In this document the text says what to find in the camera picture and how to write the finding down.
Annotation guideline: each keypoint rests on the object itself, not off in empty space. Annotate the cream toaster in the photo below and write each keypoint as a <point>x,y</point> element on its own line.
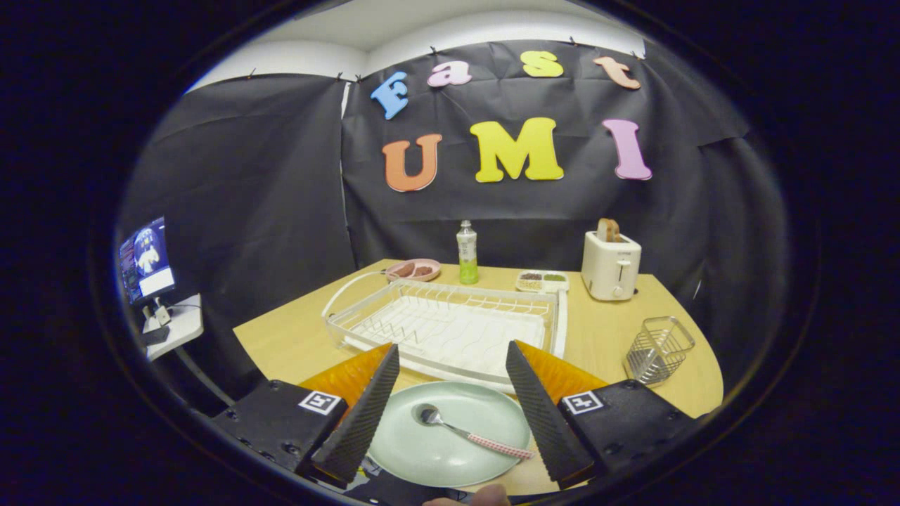
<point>610,270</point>

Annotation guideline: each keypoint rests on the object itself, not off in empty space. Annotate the brown toast slice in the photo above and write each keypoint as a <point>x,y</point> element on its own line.
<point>607,230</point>

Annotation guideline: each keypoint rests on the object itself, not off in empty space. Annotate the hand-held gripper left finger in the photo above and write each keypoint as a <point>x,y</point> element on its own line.
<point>362,422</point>

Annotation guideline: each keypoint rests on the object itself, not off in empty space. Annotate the green drink bottle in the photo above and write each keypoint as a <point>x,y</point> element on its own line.
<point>467,256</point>

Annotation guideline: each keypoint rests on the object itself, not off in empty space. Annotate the black backdrop cloth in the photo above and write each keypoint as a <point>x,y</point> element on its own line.
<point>253,183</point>

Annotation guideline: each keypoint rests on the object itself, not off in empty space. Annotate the small white side table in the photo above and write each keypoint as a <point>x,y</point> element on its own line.
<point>184,325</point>

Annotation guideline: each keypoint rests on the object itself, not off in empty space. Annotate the pink plate with food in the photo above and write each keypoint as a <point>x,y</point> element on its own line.
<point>415,270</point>

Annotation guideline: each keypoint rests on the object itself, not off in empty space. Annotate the pale green plate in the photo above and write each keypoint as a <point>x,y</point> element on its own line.
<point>436,457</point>

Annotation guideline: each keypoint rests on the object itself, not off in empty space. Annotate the white dish rack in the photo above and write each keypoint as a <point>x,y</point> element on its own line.
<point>450,330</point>

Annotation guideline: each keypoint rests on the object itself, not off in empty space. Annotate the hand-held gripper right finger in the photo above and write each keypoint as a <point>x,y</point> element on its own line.
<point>545,422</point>

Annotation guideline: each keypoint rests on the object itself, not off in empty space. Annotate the computer monitor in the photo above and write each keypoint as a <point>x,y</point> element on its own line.
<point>148,260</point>

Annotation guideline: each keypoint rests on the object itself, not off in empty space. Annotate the small white compartment dish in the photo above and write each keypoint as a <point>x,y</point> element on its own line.
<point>541,281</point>

